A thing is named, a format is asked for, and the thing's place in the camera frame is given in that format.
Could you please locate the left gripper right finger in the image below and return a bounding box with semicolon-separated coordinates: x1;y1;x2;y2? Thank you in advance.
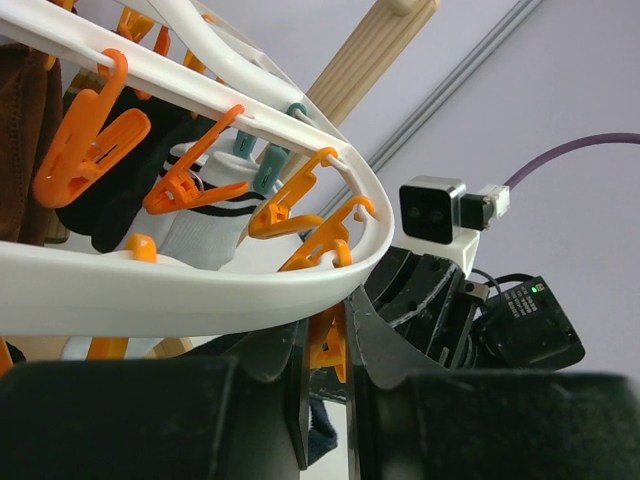
344;289;639;479

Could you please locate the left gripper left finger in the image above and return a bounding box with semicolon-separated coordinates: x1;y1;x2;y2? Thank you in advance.
1;321;308;479

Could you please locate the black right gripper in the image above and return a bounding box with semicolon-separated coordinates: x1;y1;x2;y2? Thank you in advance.
364;246;489;369

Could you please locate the white plastic clip hanger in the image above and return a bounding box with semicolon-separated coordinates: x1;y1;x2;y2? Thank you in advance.
1;1;394;337

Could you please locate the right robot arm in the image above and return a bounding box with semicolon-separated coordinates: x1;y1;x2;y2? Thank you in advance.
364;247;586;371

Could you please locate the white hanging sock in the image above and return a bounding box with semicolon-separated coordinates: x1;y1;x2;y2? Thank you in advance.
117;139;277;270

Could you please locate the brown hanging sock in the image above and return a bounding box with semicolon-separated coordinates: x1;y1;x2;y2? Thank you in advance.
1;43;63;245

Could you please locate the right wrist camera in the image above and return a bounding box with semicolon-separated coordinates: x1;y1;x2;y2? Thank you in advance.
394;176;510;275

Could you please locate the wooden drying rack frame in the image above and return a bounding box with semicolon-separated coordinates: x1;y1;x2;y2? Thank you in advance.
39;0;442;361

